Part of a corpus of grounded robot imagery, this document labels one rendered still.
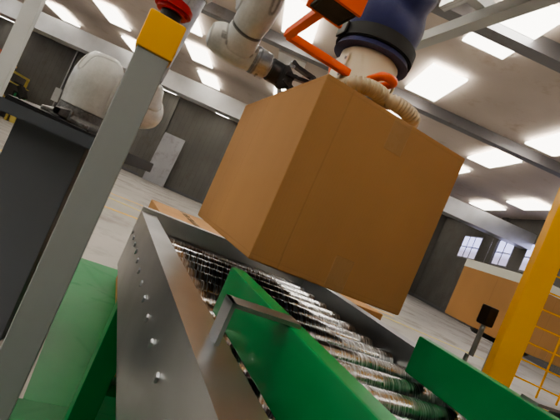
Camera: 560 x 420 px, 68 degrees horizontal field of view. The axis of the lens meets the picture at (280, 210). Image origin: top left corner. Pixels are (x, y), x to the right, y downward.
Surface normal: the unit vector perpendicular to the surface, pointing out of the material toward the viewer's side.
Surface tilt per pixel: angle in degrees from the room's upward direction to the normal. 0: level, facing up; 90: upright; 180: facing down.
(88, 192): 90
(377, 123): 90
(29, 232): 90
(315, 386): 90
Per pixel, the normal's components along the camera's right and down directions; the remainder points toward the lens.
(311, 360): -0.84, -0.38
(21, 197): 0.05, 0.00
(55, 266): 0.36, 0.14
